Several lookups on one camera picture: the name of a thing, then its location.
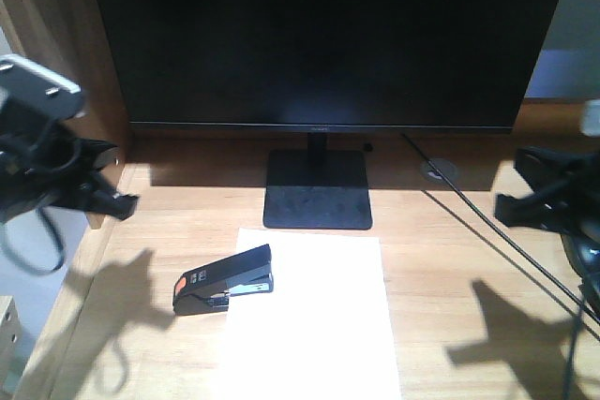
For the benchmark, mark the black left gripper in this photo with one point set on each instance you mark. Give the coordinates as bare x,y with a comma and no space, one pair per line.
41,160

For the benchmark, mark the black stapler orange label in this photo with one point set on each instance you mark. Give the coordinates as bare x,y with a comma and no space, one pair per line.
209,288

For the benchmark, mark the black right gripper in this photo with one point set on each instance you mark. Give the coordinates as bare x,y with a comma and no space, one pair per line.
568,204

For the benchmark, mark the black computer mouse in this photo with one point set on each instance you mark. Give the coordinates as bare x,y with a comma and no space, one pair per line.
582,248

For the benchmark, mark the black monitor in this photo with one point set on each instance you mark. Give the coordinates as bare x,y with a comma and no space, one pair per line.
321,67

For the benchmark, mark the white paper stack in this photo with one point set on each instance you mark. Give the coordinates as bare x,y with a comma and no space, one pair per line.
324,332

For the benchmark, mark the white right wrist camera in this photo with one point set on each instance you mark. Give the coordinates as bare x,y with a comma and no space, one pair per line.
590,119

